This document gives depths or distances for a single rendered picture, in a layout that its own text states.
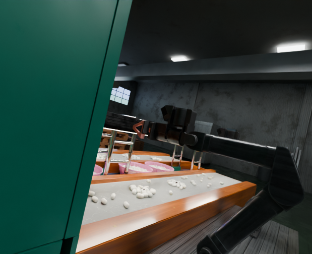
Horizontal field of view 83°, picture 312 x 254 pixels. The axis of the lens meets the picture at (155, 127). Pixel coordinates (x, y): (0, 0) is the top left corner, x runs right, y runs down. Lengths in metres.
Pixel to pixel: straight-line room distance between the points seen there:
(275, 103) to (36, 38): 9.03
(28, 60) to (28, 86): 0.04
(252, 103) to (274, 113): 1.02
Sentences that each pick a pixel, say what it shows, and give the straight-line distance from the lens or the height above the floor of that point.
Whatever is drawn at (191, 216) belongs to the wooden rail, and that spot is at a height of 0.73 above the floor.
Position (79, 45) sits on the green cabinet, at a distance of 0.36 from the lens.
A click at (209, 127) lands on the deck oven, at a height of 1.61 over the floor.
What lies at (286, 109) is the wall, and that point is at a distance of 9.06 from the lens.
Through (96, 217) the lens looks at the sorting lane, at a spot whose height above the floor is 0.74.
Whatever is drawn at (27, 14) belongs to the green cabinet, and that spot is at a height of 1.20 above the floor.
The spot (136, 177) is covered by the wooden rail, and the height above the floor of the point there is 0.76.
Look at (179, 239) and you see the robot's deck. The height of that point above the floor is 0.67.
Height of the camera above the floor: 1.09
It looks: level
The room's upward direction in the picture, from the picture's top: 13 degrees clockwise
